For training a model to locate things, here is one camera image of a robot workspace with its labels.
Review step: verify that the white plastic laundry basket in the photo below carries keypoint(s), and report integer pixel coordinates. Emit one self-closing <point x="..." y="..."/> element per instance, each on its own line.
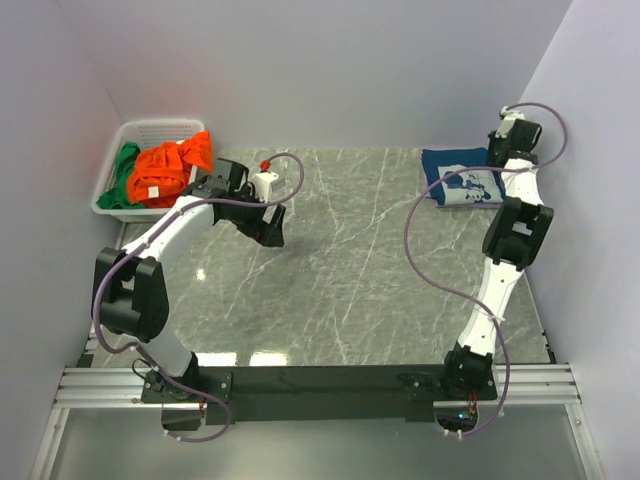
<point x="133" y="137"/>

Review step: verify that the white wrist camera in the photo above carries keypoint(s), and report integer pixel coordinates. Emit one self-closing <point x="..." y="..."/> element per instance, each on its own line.
<point x="266" y="182"/>
<point x="509" y="117"/>

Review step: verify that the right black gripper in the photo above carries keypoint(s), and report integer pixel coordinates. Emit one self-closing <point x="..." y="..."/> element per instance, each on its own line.
<point x="491" y="141"/>

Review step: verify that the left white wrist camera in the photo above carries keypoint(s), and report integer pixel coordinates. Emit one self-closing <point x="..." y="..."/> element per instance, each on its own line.
<point x="266" y="182"/>

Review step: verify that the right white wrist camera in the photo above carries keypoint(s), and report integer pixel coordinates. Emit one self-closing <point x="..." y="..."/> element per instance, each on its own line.
<point x="509" y="117"/>

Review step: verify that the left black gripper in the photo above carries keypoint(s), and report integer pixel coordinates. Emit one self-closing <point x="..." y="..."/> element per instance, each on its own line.
<point x="270" y="235"/>

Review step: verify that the green t shirt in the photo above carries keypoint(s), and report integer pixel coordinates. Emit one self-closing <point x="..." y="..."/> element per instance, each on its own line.
<point x="117" y="197"/>

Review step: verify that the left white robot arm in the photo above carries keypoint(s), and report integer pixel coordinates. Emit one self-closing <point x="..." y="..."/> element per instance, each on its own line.
<point x="130" y="304"/>

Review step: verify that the blue t shirt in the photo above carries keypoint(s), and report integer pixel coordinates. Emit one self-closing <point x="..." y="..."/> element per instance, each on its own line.
<point x="477" y="188"/>

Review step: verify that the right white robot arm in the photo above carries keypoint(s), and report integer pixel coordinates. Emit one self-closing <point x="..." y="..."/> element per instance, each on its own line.
<point x="511" y="244"/>

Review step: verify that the orange t shirt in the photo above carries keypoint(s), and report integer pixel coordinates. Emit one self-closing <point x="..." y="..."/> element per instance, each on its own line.
<point x="160" y="174"/>

